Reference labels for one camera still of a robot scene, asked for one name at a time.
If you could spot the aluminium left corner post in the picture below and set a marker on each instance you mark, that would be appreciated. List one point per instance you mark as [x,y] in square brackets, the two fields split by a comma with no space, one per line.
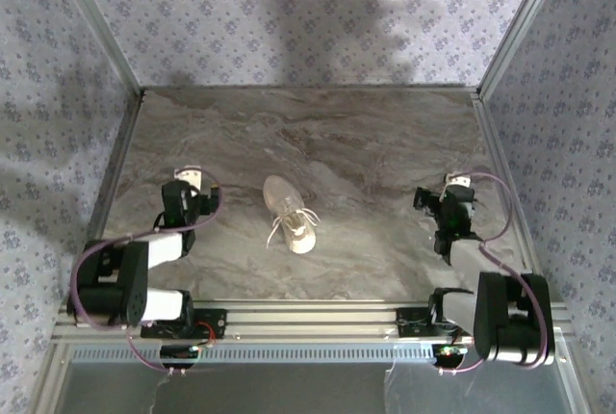
[100,24]

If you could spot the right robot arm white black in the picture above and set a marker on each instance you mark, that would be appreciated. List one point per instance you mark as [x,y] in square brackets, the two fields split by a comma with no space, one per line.
[469,260]

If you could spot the grey metal sheet panel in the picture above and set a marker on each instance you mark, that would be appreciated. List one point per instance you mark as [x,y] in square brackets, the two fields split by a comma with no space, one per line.
[289,390]

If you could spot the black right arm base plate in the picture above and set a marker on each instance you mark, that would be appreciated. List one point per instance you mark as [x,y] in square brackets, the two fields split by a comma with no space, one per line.
[409,322]

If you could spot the aluminium rear frame rail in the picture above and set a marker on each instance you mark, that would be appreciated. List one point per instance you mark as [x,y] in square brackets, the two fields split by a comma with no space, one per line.
[289,88]

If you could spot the circuit board green light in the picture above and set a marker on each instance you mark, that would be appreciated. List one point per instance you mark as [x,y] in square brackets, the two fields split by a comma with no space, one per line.
[450,354]
[180,354]

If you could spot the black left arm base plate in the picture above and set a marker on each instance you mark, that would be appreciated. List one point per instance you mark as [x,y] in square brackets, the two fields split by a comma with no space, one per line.
[216,322]

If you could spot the aluminium left side rail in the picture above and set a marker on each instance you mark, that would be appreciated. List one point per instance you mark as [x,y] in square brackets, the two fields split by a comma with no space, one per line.
[122,144]

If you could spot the aluminium right corner post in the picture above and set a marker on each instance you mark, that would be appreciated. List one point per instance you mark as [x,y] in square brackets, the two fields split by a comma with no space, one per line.
[524,24]

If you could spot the aluminium corner post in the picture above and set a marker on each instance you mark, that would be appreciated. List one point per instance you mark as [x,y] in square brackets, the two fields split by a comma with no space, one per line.
[524,24]
[100,24]

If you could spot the white sneaker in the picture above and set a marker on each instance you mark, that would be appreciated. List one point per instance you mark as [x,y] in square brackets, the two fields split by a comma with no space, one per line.
[279,190]

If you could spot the right circuit board green light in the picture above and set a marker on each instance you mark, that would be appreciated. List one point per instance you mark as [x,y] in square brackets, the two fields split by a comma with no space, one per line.
[450,354]

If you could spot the left circuit board green light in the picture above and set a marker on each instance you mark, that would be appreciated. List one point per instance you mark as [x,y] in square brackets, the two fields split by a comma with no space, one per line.
[180,354]

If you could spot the aluminium right side rail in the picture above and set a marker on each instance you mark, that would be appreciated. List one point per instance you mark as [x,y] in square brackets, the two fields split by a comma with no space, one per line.
[495,144]

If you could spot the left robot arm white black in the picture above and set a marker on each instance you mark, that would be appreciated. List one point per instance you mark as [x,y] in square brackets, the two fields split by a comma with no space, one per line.
[163,250]

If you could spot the aluminium base frame rail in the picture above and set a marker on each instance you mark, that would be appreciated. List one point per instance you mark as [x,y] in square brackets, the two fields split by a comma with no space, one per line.
[313,320]

